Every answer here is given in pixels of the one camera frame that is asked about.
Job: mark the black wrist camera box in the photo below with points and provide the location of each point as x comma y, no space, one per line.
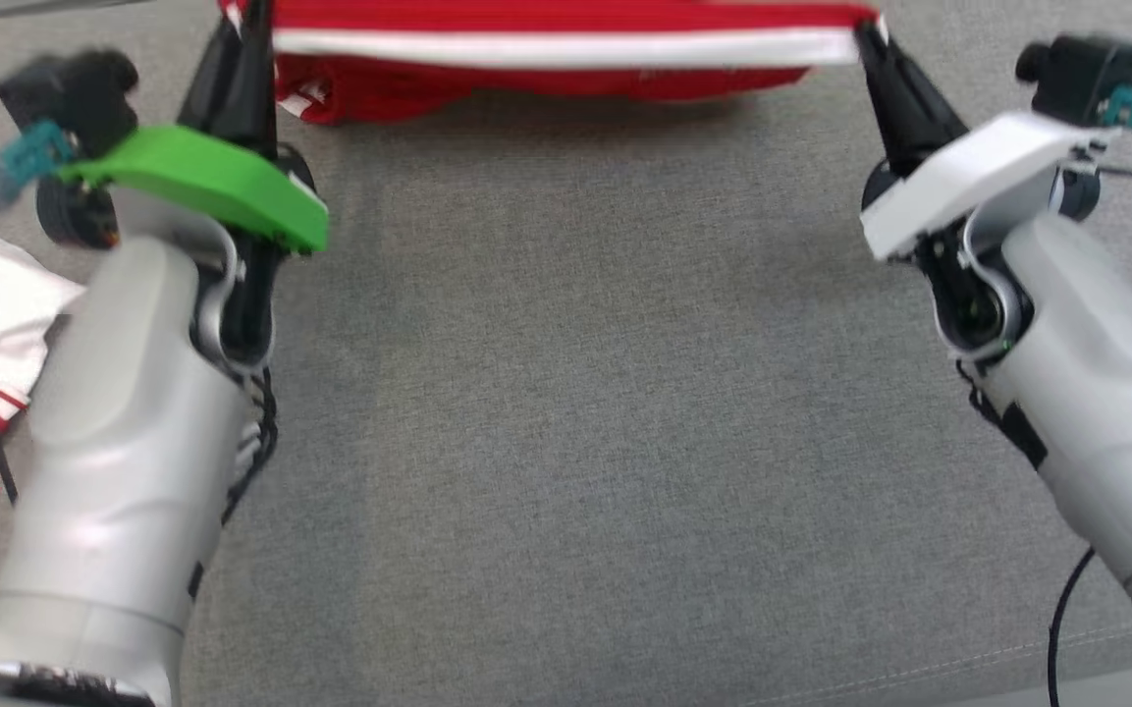
80,93
1086,74

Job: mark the red shorts with white trim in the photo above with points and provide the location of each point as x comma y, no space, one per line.
566,29

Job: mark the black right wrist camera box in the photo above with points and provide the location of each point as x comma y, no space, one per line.
1086,74

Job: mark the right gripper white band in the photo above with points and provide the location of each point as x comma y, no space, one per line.
978,177

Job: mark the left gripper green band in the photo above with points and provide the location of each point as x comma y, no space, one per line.
202,182

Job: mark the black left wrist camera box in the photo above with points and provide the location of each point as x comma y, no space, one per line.
80,93

